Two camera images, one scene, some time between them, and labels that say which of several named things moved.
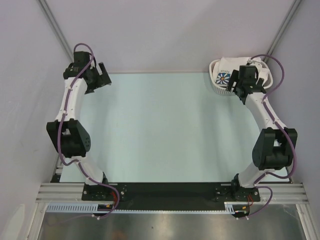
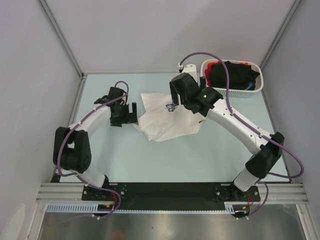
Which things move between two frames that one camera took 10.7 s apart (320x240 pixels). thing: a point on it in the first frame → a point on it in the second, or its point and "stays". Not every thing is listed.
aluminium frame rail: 62,192 stays
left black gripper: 103,79 → 129,118
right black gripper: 234,77 → 174,95
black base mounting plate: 171,195 stays
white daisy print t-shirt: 223,67 → 163,120
